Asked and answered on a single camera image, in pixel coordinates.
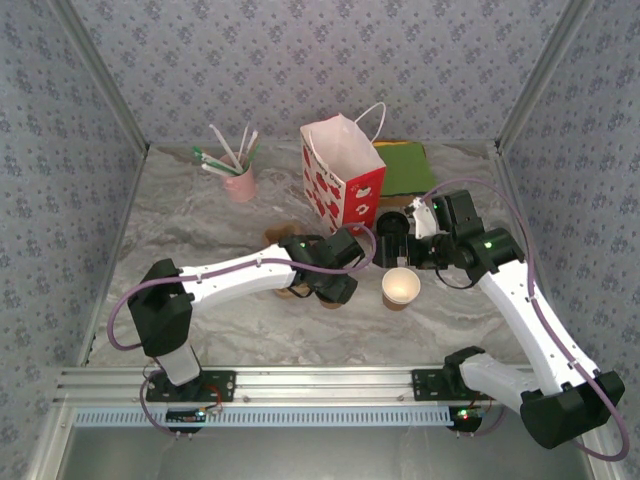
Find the black plastic cup lid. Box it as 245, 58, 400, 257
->
376, 211, 410, 237

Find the colourful paper napkin stack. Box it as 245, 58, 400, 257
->
372, 139, 436, 200

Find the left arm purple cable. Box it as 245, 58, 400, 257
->
107, 223, 379, 442

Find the aluminium corner post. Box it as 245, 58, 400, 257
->
49, 0, 151, 154
494, 0, 599, 154

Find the pale slotted cable duct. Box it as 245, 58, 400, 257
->
73, 405, 455, 429

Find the red white paper gift bag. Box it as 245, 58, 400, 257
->
299, 102, 388, 237

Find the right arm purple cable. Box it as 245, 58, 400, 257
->
422, 178, 632, 462

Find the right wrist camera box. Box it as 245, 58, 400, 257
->
408, 196, 442, 240

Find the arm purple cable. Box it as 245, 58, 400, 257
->
107, 223, 379, 442
422, 178, 632, 462

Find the pink metal bucket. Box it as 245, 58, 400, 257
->
219, 152, 258, 203

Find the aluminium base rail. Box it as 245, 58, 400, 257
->
53, 364, 600, 407

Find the stack of coloured felt sheets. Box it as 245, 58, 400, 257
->
378, 192, 431, 208

